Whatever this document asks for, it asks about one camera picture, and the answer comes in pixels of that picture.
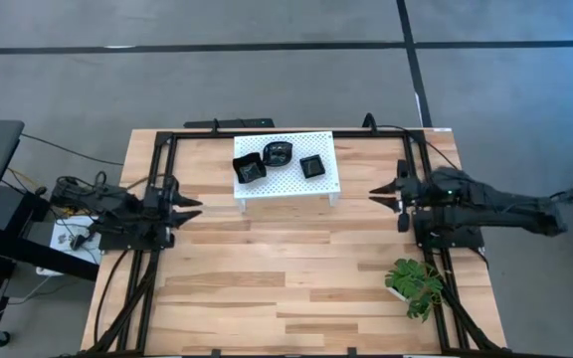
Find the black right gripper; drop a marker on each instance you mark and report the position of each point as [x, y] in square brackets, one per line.
[410, 196]

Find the black power strip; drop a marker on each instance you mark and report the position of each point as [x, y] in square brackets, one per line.
[237, 123]

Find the black aluminium table frame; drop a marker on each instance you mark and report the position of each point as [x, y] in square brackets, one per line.
[197, 134]

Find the black wavy square bowl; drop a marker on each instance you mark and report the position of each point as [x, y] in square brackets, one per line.
[249, 169]

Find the green plant in white pot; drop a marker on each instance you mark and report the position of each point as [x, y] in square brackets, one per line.
[413, 286]

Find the black square flared plate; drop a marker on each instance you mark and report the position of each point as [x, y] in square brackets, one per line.
[312, 166]

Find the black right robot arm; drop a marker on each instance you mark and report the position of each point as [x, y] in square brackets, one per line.
[490, 209]

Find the black caster wheel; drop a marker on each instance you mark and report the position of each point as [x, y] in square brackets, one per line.
[1, 339]

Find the white power strip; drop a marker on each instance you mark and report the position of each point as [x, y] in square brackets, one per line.
[62, 238]

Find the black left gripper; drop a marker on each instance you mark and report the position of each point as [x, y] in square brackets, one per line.
[159, 209]

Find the black table edge clamp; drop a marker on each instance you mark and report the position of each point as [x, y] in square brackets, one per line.
[352, 352]
[215, 353]

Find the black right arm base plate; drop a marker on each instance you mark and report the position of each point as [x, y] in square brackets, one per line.
[445, 238]

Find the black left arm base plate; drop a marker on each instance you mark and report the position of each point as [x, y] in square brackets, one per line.
[132, 241]

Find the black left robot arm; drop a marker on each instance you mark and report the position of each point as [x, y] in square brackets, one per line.
[112, 204]

